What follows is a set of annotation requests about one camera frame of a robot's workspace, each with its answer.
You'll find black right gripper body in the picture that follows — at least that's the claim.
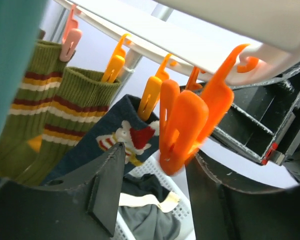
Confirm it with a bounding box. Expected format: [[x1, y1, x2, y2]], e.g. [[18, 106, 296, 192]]
[[211, 62, 300, 182]]

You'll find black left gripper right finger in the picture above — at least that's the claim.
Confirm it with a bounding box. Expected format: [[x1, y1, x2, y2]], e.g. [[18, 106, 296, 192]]
[[186, 152, 300, 240]]

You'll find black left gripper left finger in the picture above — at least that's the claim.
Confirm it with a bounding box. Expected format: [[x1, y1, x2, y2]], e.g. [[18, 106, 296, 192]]
[[0, 142, 125, 240]]

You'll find navy santa pattern sock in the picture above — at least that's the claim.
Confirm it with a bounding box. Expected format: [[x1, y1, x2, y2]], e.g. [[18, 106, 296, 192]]
[[41, 94, 160, 185]]

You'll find olive green striped sock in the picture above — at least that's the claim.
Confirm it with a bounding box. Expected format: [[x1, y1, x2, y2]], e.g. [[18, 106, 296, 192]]
[[0, 40, 67, 179]]

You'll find pink clip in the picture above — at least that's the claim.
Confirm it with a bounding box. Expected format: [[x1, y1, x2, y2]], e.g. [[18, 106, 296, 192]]
[[59, 4, 83, 62]]

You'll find bright orange clip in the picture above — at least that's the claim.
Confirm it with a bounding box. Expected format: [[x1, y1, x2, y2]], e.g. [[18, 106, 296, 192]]
[[159, 44, 248, 176]]

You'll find white round sock hanger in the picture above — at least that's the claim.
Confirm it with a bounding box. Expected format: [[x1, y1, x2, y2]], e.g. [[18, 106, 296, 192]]
[[60, 0, 300, 86]]

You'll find yellow orange clip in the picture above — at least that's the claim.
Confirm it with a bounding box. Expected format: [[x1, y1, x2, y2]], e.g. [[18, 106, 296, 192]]
[[137, 53, 173, 121]]

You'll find white laundry basket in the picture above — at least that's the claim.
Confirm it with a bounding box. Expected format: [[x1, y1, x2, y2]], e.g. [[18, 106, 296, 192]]
[[113, 157, 196, 240]]

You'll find white drying rack stand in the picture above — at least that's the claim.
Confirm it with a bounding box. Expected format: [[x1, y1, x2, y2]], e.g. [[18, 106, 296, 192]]
[[74, 4, 177, 83]]

